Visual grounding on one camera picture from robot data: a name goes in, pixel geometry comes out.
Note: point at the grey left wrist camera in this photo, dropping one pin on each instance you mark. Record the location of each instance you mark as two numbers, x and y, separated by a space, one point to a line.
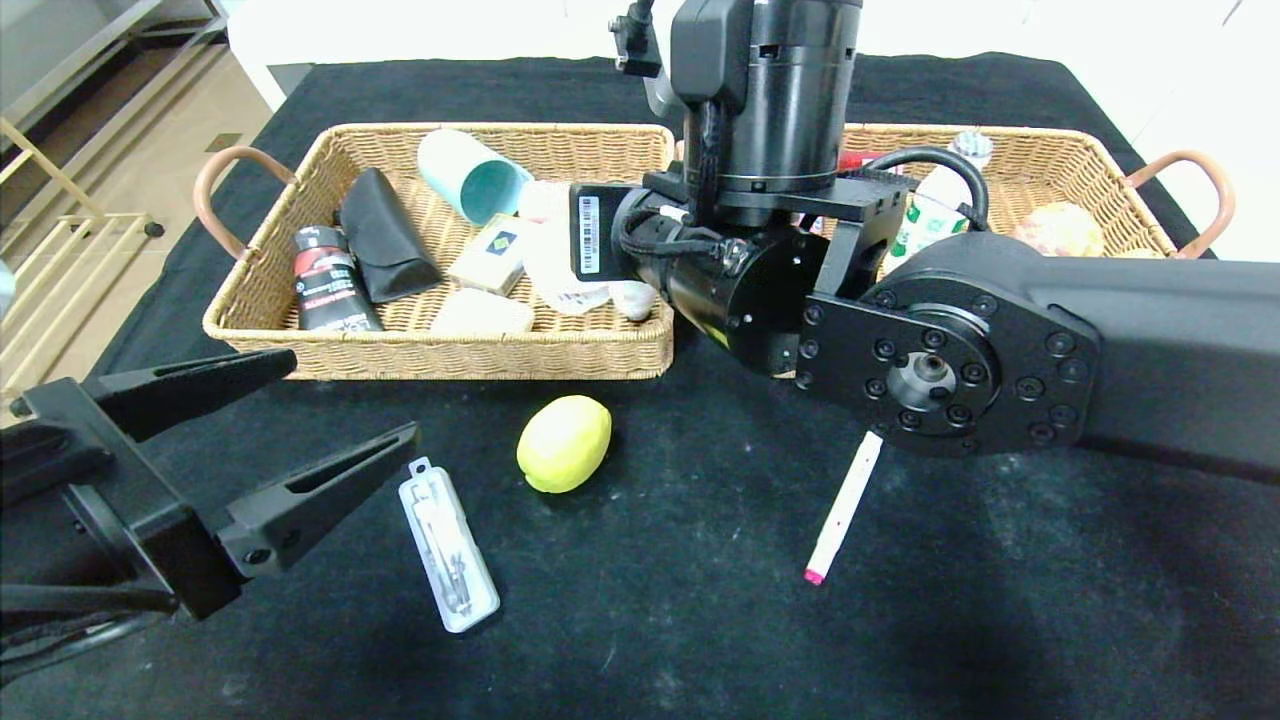
6 288

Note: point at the white cabinet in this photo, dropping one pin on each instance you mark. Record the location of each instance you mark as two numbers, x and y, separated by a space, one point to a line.
1200 80

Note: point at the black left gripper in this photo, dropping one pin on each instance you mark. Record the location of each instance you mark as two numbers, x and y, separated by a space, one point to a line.
140 500

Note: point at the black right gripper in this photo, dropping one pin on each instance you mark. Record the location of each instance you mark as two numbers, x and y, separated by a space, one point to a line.
592 234

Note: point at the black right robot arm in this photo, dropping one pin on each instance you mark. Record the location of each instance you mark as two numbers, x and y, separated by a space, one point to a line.
1150 350

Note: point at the black glasses case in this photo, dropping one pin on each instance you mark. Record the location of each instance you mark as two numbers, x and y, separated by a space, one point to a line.
385 238

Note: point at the wooden wheeled rack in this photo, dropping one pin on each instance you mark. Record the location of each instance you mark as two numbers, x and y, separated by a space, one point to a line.
100 250

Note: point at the yellow lemon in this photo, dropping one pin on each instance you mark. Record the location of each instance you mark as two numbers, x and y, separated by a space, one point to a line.
565 445

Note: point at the wicker basket holding toiletries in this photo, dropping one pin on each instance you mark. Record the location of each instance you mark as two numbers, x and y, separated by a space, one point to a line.
400 354

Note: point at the white milk drink bottle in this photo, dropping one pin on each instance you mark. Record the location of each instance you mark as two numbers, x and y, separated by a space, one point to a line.
940 200

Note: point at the black table cloth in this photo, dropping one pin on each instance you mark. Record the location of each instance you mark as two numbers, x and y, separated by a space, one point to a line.
700 650

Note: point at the red soda can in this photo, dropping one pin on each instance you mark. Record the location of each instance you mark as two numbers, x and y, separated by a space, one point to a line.
855 158

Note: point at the teal plastic cup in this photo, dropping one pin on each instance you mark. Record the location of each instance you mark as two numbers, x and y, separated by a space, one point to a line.
470 178

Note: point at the wicker basket holding food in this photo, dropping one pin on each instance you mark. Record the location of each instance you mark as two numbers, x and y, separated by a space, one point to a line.
1050 160

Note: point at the white soap bar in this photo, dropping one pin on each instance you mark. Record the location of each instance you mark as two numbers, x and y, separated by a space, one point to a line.
484 314

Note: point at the grey metal shelf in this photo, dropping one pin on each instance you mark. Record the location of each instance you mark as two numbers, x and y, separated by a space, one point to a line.
60 60

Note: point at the white round container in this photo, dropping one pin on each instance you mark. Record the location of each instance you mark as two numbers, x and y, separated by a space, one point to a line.
550 260

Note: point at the black facial cleanser tube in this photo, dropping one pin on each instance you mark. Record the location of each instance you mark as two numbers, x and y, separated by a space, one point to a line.
335 293

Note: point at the clear compass case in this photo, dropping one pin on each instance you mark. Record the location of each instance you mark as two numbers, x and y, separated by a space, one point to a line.
450 550

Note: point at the white pink marker pen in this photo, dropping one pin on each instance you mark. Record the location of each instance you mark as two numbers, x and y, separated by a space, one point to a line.
848 500

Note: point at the green gold card box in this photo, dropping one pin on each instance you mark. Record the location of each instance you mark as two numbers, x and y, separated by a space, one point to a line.
494 254

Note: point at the white low table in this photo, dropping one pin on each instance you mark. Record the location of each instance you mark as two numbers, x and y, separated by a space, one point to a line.
400 30

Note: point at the pink lotion bottle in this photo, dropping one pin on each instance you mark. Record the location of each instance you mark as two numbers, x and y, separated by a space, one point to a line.
540 200

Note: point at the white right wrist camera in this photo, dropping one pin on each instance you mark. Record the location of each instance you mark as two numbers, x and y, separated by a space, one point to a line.
665 98

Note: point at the brown bread roll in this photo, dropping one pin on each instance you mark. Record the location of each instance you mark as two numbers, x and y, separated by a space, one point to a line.
1060 230

